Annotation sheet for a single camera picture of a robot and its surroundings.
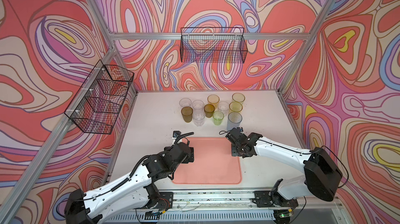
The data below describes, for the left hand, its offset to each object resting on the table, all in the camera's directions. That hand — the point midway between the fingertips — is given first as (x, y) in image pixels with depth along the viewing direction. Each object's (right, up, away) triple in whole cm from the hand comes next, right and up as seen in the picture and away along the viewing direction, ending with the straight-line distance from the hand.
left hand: (188, 148), depth 78 cm
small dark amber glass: (+12, +19, +26) cm, 35 cm away
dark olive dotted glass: (-3, +17, +24) cm, 29 cm away
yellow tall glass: (+28, +21, +18) cm, 40 cm away
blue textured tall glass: (+27, +13, +18) cm, 35 cm away
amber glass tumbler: (+15, +26, +31) cm, 43 cm away
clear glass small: (+22, +21, +26) cm, 40 cm away
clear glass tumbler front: (+5, +13, +24) cm, 28 cm away
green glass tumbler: (+18, +15, +24) cm, 33 cm away
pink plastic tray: (+14, -10, +7) cm, 19 cm away
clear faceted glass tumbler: (-5, +24, +28) cm, 38 cm away
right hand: (+28, -5, +7) cm, 29 cm away
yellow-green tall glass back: (+31, +27, +22) cm, 47 cm away
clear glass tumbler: (+4, +22, +30) cm, 37 cm away
